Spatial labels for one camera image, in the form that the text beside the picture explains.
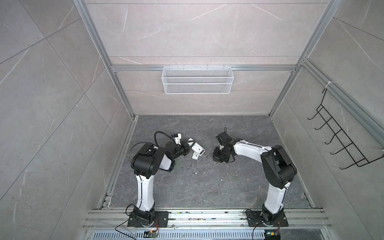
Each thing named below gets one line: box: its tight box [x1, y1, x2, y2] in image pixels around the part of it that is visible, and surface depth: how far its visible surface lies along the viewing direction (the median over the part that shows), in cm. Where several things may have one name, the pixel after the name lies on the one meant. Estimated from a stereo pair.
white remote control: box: [187, 138, 206, 156], surface depth 94 cm
